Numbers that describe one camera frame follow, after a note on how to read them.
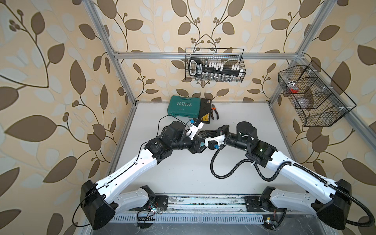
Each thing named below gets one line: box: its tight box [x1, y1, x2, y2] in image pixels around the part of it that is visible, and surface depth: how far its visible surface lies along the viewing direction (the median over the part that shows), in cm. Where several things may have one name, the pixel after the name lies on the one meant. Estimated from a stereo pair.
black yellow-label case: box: [198, 98, 212, 124], surface depth 117 cm
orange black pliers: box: [211, 103, 219, 120], surface depth 118 cm
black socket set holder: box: [188, 57, 244, 77], surface depth 85 cm
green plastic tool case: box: [167, 95, 201, 118], surface depth 114 cm
